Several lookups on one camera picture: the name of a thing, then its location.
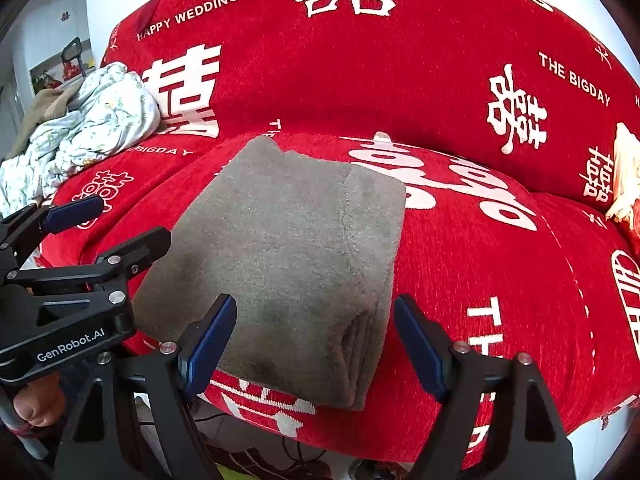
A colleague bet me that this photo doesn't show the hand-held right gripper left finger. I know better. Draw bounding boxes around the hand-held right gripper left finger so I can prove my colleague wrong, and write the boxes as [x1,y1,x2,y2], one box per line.
[52,293,238,480]

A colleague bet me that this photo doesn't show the framed flower picture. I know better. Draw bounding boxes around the framed flower picture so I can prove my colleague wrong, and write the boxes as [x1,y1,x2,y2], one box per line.
[30,55,66,93]

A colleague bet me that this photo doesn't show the cream yellow cloth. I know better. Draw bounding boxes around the cream yellow cloth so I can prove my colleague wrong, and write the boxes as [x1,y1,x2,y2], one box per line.
[605,122,640,233]

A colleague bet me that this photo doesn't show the brown cloth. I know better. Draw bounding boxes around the brown cloth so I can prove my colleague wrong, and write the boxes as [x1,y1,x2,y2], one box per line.
[7,85,83,158]

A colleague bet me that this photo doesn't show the pale floral quilt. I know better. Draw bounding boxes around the pale floral quilt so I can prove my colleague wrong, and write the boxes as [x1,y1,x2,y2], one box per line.
[0,61,161,216]

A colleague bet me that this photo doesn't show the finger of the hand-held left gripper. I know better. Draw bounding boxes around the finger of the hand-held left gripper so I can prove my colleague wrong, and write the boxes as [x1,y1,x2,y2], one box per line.
[7,226,172,301]
[0,196,106,271]

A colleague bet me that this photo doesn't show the grey knit sweater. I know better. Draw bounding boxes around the grey knit sweater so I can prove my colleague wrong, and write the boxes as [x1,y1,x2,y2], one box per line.
[131,135,407,411]

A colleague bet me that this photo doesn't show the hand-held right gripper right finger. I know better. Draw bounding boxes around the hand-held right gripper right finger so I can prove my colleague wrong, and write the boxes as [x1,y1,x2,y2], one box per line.
[393,294,576,480]

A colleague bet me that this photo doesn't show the black cable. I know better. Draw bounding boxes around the black cable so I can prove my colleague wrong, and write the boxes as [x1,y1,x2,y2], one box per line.
[192,412,331,466]

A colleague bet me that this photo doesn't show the person's left hand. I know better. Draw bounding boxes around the person's left hand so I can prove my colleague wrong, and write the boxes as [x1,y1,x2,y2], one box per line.
[12,372,67,428]

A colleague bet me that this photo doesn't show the red printed sofa cover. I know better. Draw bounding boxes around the red printed sofa cover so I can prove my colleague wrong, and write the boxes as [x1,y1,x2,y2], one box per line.
[37,0,640,471]

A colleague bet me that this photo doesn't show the black metal frame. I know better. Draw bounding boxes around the black metal frame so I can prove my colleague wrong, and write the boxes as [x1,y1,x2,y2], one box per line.
[60,37,87,70]

